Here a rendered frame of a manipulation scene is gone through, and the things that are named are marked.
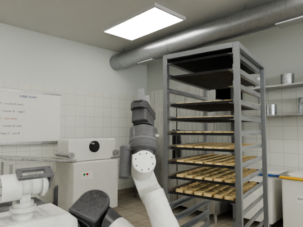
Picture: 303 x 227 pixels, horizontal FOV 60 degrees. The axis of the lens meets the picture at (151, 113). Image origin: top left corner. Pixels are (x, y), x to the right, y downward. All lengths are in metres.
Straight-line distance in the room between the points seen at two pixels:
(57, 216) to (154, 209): 0.26
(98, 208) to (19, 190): 0.23
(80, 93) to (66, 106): 0.38
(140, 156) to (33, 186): 0.29
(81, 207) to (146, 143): 0.27
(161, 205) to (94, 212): 0.21
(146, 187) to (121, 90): 4.93
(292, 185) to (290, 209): 0.29
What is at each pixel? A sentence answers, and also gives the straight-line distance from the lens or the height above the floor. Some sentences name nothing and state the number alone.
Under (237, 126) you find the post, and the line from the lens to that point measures 1.46.
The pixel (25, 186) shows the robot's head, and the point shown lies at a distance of 0.75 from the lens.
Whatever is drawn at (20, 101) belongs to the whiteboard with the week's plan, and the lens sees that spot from 4.70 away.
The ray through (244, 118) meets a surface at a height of 1.41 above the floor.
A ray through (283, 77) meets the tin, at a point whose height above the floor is 2.08.
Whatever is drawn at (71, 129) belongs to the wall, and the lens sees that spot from 5.03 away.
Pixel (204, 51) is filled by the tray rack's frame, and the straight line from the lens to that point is 1.59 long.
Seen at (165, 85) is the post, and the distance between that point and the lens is 1.68.
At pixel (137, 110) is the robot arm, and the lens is 0.82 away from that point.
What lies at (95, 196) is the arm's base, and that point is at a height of 1.13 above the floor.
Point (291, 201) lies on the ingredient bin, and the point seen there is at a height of 0.47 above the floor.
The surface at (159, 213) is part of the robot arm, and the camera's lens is 0.74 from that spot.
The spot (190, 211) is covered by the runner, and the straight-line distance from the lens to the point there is 1.99.
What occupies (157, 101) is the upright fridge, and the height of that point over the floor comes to 1.84.
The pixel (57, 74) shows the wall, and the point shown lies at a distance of 5.00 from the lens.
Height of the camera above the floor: 1.34
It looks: 4 degrees up
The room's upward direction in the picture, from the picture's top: straight up
